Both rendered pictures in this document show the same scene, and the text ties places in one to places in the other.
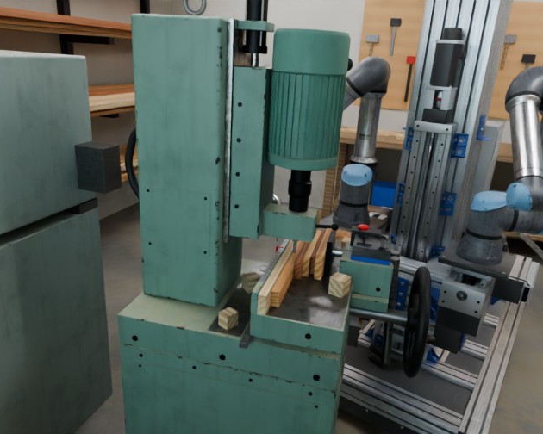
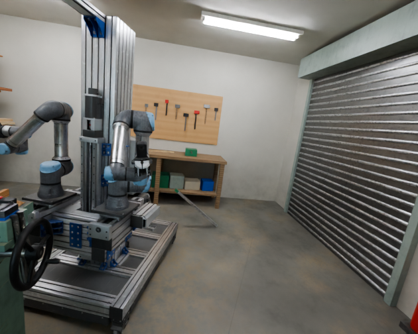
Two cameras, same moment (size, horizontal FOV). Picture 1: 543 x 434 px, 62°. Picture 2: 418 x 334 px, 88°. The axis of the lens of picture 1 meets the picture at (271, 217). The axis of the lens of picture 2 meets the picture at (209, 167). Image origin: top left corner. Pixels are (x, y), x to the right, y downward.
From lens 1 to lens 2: 0.66 m
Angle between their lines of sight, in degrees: 27
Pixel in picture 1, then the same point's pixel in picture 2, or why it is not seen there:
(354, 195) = (46, 178)
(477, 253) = (111, 205)
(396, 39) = not seen: hidden behind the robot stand
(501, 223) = (121, 188)
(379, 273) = not seen: outside the picture
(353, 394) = (53, 300)
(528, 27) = (184, 102)
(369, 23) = not seen: hidden behind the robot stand
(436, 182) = (94, 169)
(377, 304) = not seen: outside the picture
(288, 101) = not seen: outside the picture
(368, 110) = (58, 130)
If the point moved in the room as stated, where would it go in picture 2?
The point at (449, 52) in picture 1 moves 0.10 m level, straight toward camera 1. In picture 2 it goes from (90, 100) to (83, 99)
